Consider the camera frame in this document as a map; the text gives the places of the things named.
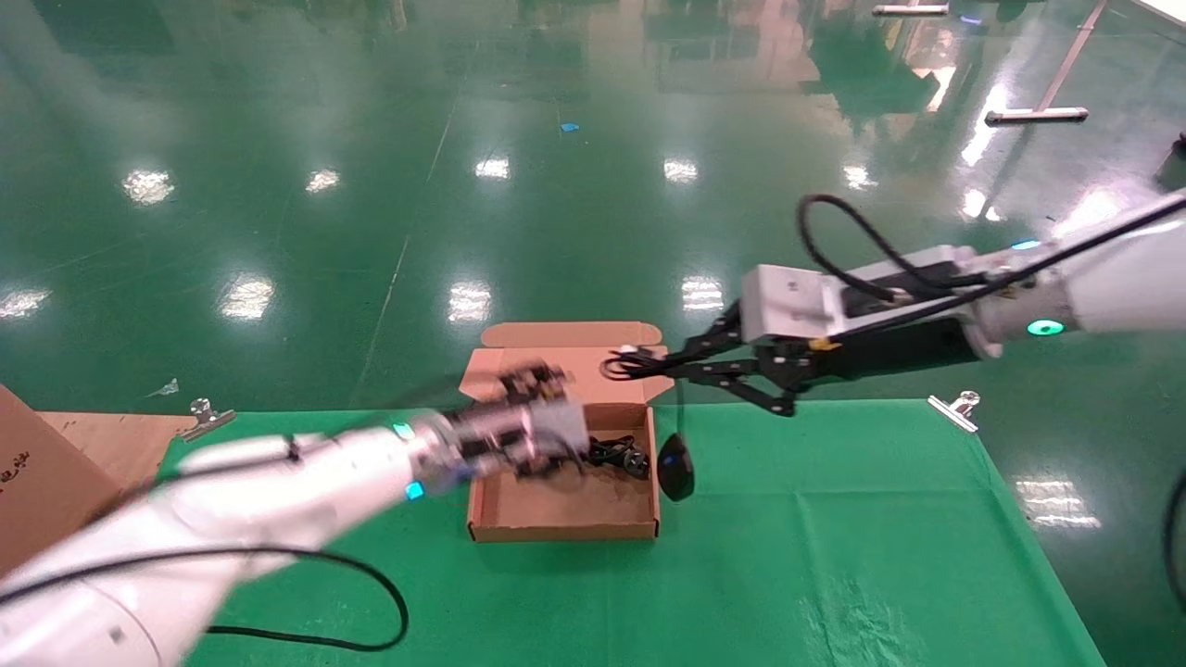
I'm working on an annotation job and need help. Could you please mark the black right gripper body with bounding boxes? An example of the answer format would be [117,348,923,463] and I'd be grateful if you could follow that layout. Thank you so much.
[778,318,985,384]

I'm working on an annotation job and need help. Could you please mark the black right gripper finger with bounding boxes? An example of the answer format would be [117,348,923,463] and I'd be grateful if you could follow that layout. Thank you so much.
[660,361,802,420]
[660,304,775,370]

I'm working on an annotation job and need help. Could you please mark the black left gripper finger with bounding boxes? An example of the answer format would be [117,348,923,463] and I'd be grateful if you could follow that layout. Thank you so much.
[498,361,573,403]
[512,452,587,485]

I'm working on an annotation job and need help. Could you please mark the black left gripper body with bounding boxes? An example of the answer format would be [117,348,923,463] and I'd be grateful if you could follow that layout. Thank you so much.
[457,401,540,480]

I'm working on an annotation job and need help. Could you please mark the black power cable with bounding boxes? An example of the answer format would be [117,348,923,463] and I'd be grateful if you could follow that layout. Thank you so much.
[586,434,652,482]

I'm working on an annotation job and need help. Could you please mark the open flat cardboard box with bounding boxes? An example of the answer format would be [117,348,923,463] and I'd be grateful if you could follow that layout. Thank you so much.
[459,321,676,545]

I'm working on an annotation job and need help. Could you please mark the tall printed cardboard box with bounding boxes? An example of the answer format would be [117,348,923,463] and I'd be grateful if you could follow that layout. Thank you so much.
[0,384,123,577]

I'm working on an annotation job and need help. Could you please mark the silver binder clip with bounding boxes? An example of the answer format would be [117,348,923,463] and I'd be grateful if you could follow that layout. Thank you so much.
[927,390,982,435]
[178,397,237,445]

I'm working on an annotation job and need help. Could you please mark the green table cloth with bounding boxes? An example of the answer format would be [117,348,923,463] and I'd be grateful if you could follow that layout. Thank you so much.
[158,399,1109,667]

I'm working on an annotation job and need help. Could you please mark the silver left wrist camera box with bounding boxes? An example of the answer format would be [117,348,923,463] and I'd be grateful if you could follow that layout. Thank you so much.
[528,397,592,463]

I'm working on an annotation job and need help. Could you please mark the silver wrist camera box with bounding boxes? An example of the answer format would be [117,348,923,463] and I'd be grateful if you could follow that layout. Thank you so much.
[528,397,592,463]
[740,245,979,345]

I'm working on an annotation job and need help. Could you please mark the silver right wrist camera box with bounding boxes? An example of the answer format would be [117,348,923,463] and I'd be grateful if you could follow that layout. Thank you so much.
[740,245,979,345]

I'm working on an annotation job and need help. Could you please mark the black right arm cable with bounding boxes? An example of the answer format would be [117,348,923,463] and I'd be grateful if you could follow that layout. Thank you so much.
[798,192,1186,608]

